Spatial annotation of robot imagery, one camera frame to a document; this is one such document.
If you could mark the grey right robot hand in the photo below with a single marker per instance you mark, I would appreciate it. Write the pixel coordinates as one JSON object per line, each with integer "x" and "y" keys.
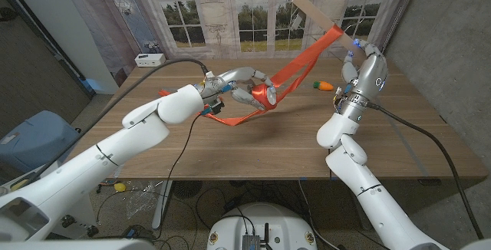
{"x": 370, "y": 75}

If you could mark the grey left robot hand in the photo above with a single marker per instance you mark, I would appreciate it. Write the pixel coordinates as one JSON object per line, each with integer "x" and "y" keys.
{"x": 218, "y": 85}

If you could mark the orange ribbon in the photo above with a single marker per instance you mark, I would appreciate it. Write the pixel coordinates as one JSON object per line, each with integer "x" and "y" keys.
{"x": 299, "y": 60}

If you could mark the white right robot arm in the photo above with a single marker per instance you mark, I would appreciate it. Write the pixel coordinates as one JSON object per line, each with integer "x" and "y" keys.
{"x": 368, "y": 192}

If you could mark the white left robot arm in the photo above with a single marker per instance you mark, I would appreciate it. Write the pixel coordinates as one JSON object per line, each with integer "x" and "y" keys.
{"x": 96, "y": 162}

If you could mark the orange toy carrot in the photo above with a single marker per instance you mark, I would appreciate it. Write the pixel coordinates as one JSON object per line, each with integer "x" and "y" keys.
{"x": 325, "y": 86}

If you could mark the white power strip box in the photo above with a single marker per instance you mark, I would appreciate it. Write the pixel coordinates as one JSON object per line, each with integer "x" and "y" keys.
{"x": 149, "y": 60}

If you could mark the printed window backdrop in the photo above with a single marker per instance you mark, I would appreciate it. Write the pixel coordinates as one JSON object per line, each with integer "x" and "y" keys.
{"x": 230, "y": 12}

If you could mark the metal table leg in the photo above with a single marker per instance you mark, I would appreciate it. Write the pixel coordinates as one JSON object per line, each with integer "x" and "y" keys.
{"x": 163, "y": 204}

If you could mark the clear plastic bag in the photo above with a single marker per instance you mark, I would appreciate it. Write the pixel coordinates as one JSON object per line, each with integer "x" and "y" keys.
{"x": 142, "y": 202}

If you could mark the small yellow ball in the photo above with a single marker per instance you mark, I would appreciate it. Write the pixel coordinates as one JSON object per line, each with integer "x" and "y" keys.
{"x": 119, "y": 187}

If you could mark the blue plastic bin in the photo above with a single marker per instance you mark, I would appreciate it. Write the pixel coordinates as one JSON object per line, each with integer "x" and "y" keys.
{"x": 38, "y": 139}

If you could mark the white side cabinet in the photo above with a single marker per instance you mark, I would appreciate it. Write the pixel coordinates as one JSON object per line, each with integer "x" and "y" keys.
{"x": 76, "y": 219}

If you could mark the white robot chest shell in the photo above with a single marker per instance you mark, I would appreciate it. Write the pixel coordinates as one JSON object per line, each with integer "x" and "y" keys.
{"x": 76, "y": 245}

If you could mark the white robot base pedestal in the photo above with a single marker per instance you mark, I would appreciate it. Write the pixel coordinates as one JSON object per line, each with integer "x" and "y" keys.
{"x": 264, "y": 219}

